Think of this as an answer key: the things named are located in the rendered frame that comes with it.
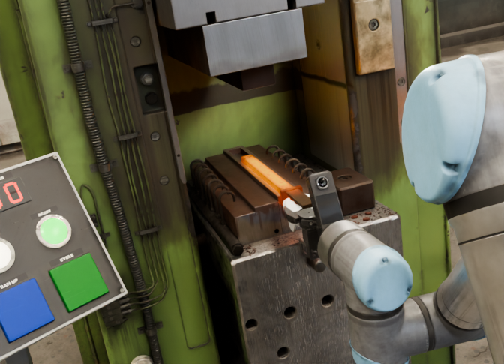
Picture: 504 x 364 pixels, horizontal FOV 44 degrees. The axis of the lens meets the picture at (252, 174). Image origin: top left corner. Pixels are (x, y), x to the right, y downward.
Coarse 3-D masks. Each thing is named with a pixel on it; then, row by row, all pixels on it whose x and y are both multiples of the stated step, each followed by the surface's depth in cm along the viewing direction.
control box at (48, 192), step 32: (32, 160) 106; (0, 192) 101; (32, 192) 104; (64, 192) 107; (0, 224) 99; (32, 224) 102; (32, 256) 100; (64, 256) 103; (96, 256) 106; (0, 288) 96; (64, 320) 99; (0, 352) 93
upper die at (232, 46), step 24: (216, 24) 114; (240, 24) 115; (264, 24) 117; (288, 24) 118; (168, 48) 152; (192, 48) 126; (216, 48) 115; (240, 48) 117; (264, 48) 118; (288, 48) 120; (216, 72) 116
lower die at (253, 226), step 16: (208, 160) 162; (224, 160) 160; (272, 160) 153; (208, 176) 152; (224, 176) 148; (240, 176) 146; (256, 176) 141; (288, 176) 140; (304, 176) 139; (240, 192) 136; (256, 192) 134; (272, 192) 130; (304, 192) 130; (224, 208) 133; (240, 208) 130; (256, 208) 127; (272, 208) 128; (240, 224) 127; (256, 224) 128; (272, 224) 129; (288, 224) 130; (240, 240) 128; (256, 240) 129
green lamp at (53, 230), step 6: (48, 222) 103; (54, 222) 103; (60, 222) 104; (42, 228) 102; (48, 228) 103; (54, 228) 103; (60, 228) 104; (66, 228) 104; (42, 234) 102; (48, 234) 102; (54, 234) 103; (60, 234) 103; (66, 234) 104; (48, 240) 102; (54, 240) 102; (60, 240) 103
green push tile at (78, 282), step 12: (72, 264) 102; (84, 264) 103; (60, 276) 101; (72, 276) 102; (84, 276) 103; (96, 276) 104; (60, 288) 100; (72, 288) 101; (84, 288) 102; (96, 288) 103; (72, 300) 100; (84, 300) 101
